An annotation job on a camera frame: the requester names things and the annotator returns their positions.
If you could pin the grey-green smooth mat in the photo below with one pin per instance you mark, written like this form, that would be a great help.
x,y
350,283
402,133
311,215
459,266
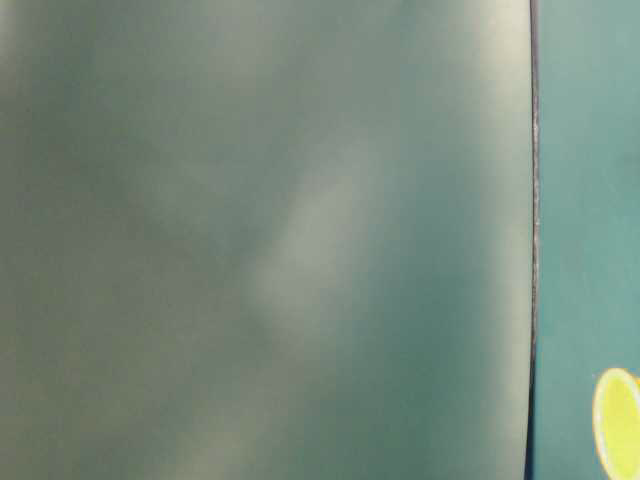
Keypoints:
x,y
265,239

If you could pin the yellow round plastic object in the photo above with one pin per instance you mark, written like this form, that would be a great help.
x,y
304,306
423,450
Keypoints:
x,y
615,421

